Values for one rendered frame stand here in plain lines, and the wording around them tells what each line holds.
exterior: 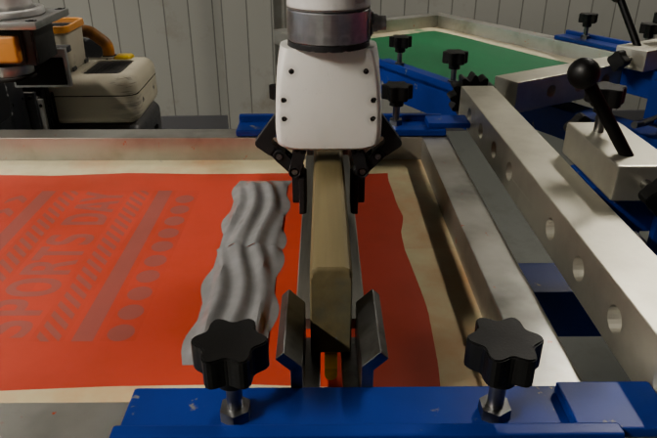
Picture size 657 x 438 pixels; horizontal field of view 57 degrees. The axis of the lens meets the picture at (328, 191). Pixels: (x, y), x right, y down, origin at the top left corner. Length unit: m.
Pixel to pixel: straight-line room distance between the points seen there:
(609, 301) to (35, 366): 0.45
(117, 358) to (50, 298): 0.12
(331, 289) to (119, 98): 1.23
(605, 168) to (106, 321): 0.48
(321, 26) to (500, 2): 3.34
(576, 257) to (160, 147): 0.59
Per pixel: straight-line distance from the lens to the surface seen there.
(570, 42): 1.63
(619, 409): 0.43
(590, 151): 0.65
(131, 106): 1.60
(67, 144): 0.94
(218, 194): 0.78
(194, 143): 0.89
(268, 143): 0.59
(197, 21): 3.73
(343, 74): 0.55
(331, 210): 0.50
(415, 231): 0.69
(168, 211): 0.75
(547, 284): 0.70
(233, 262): 0.62
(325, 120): 0.56
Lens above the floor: 1.29
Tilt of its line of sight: 25 degrees down
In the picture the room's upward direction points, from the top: straight up
